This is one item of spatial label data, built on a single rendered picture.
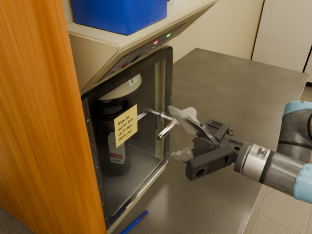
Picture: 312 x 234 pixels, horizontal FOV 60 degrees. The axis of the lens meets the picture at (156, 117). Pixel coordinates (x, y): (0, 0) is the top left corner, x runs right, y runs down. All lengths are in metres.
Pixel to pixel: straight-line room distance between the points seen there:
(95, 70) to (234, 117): 0.90
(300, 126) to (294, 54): 2.91
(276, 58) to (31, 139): 3.37
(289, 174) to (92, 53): 0.44
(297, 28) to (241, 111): 2.33
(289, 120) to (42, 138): 0.55
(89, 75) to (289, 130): 0.49
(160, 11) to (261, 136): 0.82
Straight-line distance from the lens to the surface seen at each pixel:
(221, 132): 0.64
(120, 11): 0.36
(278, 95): 1.44
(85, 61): 0.40
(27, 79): 0.37
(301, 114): 0.72
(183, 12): 0.48
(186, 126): 0.62
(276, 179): 0.61
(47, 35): 0.30
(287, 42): 3.56
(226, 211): 0.87
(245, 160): 0.61
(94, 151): 0.55
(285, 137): 0.72
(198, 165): 0.56
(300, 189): 0.61
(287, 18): 3.49
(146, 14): 0.39
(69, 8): 0.44
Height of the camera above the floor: 1.63
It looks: 36 degrees down
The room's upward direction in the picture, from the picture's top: straight up
